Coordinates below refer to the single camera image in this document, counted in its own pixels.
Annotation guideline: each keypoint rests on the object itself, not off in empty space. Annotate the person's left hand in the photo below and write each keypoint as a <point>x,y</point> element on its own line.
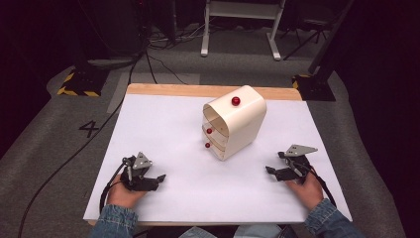
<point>123,195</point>

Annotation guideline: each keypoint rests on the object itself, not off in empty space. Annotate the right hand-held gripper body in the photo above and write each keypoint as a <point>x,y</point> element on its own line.
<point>298,152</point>

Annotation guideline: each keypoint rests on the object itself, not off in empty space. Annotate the white paper sheet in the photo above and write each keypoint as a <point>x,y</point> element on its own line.
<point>171,139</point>

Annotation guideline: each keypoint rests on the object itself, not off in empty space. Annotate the white metal stand frame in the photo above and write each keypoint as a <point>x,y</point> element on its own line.
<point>206,29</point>

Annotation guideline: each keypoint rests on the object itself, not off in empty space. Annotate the wooden table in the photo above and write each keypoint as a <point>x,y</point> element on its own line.
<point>165,88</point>

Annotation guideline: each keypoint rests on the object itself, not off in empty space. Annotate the wooden drawer with red knob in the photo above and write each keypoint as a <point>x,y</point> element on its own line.
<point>214,134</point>
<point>216,148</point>

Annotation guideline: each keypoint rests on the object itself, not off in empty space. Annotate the black base with hazard stripes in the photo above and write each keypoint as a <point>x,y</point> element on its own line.
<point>315,89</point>
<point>84,84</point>

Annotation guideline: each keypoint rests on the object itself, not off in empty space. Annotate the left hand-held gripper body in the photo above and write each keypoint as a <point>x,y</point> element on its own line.
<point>142,162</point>

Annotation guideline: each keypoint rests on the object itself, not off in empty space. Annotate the black slanted stand pole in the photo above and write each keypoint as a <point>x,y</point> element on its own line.
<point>330,36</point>

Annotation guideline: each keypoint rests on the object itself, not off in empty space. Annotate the cream small drawer cabinet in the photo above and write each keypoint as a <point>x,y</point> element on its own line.
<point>241,125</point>

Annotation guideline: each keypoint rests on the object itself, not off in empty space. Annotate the black tripod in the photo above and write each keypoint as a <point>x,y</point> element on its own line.
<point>308,38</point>

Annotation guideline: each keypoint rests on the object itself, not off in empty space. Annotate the person's right hand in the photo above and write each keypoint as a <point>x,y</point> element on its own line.
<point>308,193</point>

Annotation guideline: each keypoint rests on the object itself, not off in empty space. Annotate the red ball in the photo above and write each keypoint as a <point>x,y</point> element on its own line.
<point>235,101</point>

